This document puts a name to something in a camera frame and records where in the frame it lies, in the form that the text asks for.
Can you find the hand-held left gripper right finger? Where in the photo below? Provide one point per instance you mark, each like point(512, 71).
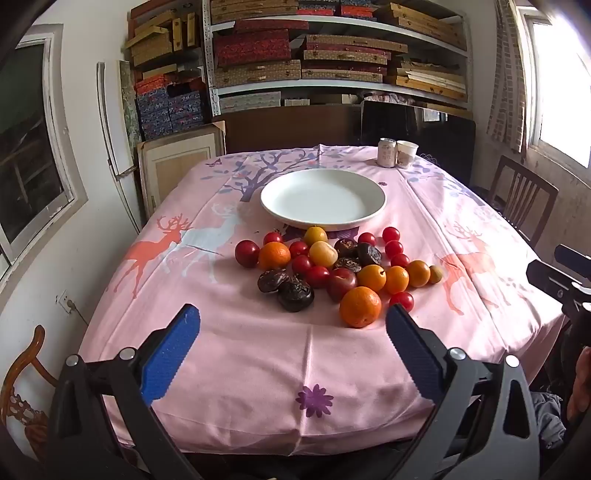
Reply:
point(413, 355)

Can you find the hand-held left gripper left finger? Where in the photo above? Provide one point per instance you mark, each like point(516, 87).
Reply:
point(171, 355)

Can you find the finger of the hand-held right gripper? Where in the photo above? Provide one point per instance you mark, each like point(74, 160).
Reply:
point(549, 277)
point(572, 257)

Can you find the red cherry tomato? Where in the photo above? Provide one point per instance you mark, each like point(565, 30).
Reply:
point(318, 276)
point(401, 301)
point(394, 248)

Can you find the orange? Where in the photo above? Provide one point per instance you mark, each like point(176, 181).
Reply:
point(371, 277)
point(274, 255)
point(418, 273)
point(360, 307)
point(397, 279)

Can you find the olive yellow round fruit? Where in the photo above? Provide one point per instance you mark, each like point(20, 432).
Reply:
point(436, 274)

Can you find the dark red plum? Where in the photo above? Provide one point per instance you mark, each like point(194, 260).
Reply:
point(342, 284)

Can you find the dark wrinkled passion fruit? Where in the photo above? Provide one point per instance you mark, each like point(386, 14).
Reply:
point(296, 295)
point(369, 254)
point(272, 280)
point(347, 264)
point(346, 247)

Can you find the speckled red plum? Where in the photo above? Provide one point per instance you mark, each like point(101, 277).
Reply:
point(247, 253)

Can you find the white round plate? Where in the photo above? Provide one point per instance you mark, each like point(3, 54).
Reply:
point(318, 198)

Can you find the person's right hand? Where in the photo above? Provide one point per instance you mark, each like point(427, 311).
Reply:
point(582, 383)

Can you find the dark wooden slatted chair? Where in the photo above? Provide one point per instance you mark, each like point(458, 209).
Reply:
point(531, 174)

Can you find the pink deer printed tablecloth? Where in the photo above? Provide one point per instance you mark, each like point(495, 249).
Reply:
point(277, 369)

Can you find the grey clothing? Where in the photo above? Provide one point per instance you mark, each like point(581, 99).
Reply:
point(549, 415)

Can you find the group of red tomatoes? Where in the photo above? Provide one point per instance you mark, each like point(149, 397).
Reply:
point(298, 249)

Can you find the carved brown wooden chair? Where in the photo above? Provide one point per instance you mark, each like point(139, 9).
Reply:
point(23, 406)

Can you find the bright window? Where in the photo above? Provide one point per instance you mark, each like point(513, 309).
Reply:
point(563, 92)

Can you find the black panel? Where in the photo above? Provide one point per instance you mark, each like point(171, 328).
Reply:
point(452, 143)

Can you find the checkered curtain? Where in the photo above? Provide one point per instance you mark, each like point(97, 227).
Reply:
point(505, 83)

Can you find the white paper cup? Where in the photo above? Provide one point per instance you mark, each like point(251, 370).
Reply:
point(406, 154)

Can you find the cream framed panel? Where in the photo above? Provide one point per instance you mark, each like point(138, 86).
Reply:
point(180, 157)

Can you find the pale drink can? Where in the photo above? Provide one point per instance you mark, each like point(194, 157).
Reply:
point(387, 154)

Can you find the white narrow board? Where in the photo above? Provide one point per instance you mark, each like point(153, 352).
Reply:
point(111, 138)

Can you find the stack of blue patterned boxes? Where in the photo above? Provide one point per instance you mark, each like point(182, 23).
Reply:
point(171, 110)

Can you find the dark brown board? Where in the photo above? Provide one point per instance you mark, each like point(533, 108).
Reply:
point(286, 129)

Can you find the mottled green board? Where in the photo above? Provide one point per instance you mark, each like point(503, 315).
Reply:
point(129, 101)

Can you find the white framed window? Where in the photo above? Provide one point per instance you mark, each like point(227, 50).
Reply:
point(27, 138)

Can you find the shelf of flat boxes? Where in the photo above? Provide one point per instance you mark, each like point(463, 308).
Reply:
point(208, 60)

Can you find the stack of tan wooden boxes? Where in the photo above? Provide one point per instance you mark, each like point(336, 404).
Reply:
point(152, 44)

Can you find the stacks of patterned flat boxes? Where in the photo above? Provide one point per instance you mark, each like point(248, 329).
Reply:
point(258, 46)

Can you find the wall power outlet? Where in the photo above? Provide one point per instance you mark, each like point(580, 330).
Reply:
point(64, 302)

